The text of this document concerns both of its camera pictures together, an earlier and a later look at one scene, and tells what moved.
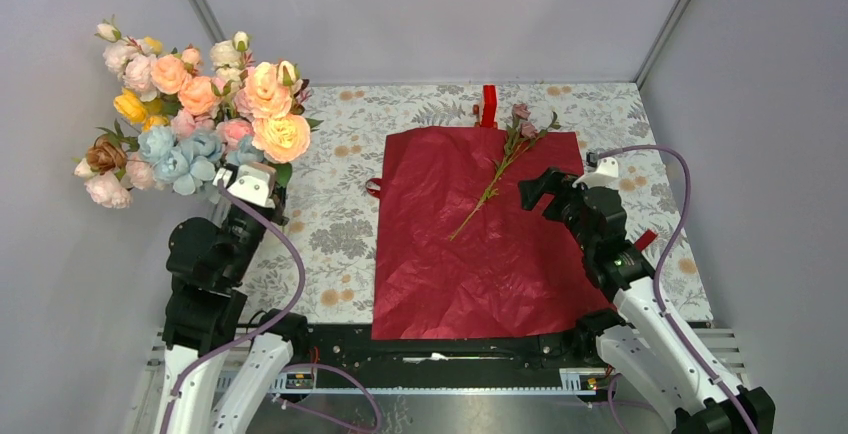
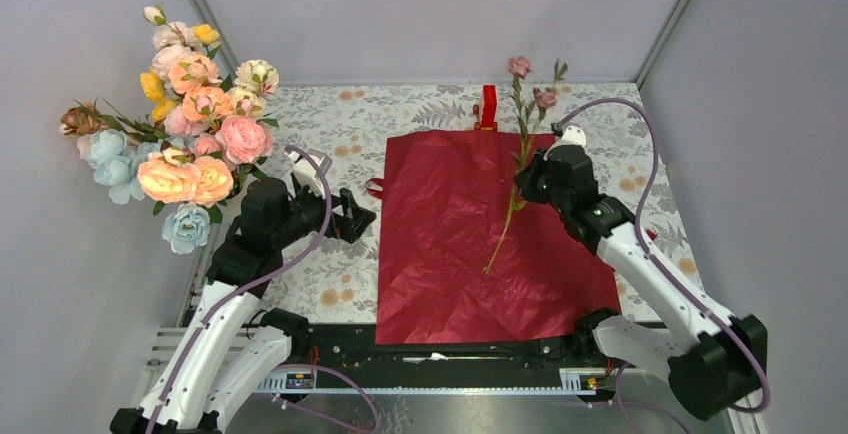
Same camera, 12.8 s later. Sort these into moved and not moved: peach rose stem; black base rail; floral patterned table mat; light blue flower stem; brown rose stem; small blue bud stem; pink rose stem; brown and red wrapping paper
Moved: brown rose stem; light blue flower stem; peach rose stem; small blue bud stem
Not moved: black base rail; pink rose stem; floral patterned table mat; brown and red wrapping paper
